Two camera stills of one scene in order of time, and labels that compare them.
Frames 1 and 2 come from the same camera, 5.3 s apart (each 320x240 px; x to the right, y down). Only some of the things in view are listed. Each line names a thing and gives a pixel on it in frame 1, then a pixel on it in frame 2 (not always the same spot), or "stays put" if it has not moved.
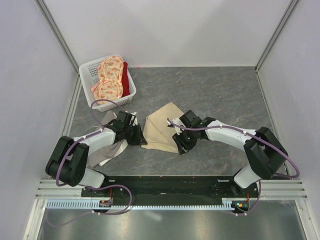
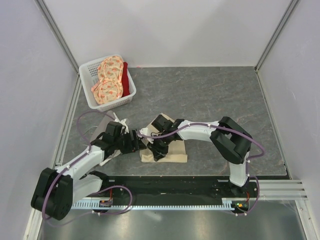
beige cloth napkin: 157,134 to 176,153
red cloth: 126,91 stays put
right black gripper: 183,149 to 159,152
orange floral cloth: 110,86 stays put
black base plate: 171,188 stays put
